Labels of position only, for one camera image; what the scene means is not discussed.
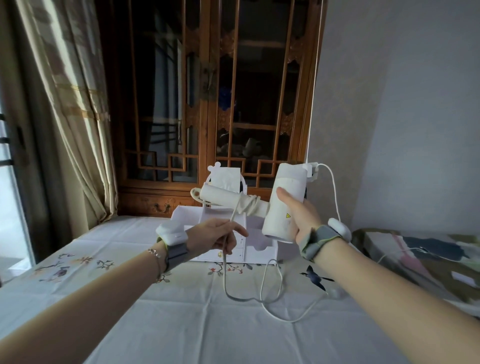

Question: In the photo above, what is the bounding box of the thin white charger cable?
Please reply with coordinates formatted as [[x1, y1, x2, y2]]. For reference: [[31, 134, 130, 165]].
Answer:
[[317, 163, 468, 265]]

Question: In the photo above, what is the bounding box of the dark framed glass window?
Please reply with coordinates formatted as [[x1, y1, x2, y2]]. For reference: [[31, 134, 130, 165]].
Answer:
[[0, 0, 39, 286]]

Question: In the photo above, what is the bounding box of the person's right hand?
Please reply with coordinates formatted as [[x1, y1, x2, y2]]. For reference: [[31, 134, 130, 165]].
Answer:
[[276, 187, 323, 247]]

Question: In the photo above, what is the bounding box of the carved wooden glass cabinet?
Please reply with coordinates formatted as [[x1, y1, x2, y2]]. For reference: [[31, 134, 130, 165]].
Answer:
[[95, 0, 328, 219]]

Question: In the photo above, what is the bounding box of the colourful patterned bed cover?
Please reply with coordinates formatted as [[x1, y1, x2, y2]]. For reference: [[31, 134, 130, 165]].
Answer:
[[350, 228, 480, 320]]

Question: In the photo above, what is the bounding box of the thin beaded bracelet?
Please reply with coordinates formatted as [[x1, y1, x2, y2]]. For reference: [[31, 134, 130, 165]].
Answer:
[[147, 247, 170, 284]]

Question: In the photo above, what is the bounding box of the white paper organizer box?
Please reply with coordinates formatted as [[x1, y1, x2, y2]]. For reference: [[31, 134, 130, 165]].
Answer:
[[170, 163, 280, 265]]

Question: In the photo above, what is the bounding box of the person's left hand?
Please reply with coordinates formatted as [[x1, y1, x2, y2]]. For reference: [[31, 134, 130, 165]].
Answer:
[[185, 218, 249, 256]]

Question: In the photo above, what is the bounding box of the white hair dryer cord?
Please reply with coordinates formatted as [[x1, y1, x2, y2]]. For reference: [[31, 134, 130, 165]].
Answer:
[[190, 187, 348, 324]]

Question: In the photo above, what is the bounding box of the person's left forearm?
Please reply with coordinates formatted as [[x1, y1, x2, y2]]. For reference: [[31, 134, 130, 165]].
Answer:
[[0, 240, 190, 364]]

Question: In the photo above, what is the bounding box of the person's right forearm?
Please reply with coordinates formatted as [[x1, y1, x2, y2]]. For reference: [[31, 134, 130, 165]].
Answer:
[[314, 235, 480, 364]]

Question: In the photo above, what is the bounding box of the grey wrist strap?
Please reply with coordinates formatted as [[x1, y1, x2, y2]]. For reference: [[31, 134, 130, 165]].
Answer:
[[157, 240, 189, 273], [298, 224, 339, 262]]

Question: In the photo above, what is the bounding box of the white wrist tracker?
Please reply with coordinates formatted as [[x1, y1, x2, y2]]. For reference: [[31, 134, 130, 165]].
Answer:
[[327, 218, 352, 243], [155, 223, 188, 247]]

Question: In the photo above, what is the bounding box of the beige patterned curtain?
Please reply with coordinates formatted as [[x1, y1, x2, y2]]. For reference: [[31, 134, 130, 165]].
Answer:
[[14, 0, 119, 223]]

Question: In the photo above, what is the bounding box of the white hair dryer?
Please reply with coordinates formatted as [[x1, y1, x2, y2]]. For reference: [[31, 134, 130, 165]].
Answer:
[[190, 161, 309, 244]]

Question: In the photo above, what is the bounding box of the white floral tablecloth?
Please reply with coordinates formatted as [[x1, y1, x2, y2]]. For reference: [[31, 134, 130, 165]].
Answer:
[[0, 214, 409, 364]]

